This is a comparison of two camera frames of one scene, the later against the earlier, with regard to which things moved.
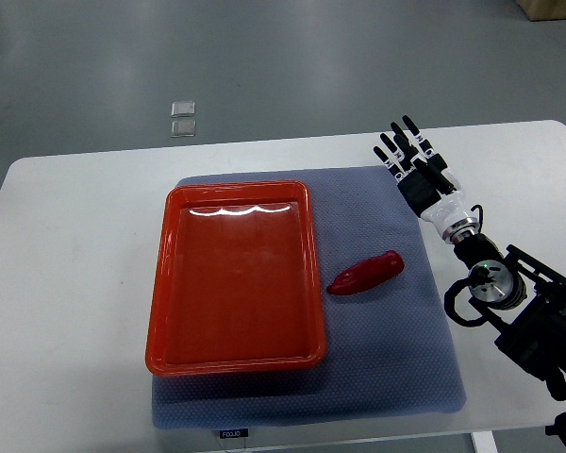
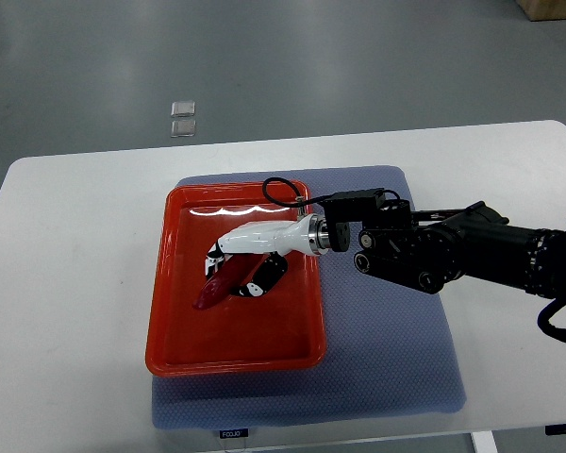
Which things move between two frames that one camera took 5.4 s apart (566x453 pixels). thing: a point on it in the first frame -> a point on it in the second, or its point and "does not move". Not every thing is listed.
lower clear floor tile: x=183 y=128 does not move
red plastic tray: x=236 y=283 does not move
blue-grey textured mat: x=390 y=346 does not move
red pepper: x=360 y=276 -> x=227 y=278
